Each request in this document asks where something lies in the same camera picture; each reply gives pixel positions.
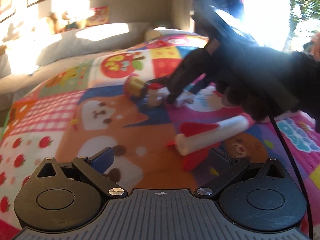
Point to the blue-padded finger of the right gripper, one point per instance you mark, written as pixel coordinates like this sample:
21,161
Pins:
177,82

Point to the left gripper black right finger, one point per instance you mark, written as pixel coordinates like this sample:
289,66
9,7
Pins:
219,160

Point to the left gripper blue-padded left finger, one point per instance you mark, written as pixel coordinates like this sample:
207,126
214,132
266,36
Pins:
102,160

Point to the red white plush rocket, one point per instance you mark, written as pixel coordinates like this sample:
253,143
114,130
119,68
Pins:
195,139

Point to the small white red-capped bottle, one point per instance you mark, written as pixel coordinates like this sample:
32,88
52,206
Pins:
154,94

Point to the black gloved right hand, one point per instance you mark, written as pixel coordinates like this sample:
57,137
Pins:
265,81

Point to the potted bamboo plant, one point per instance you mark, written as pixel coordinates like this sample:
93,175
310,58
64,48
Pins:
303,23

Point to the red gift box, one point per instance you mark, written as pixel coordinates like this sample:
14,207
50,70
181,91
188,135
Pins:
98,16

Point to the plush toys on sofa back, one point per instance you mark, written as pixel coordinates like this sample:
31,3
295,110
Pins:
53,24

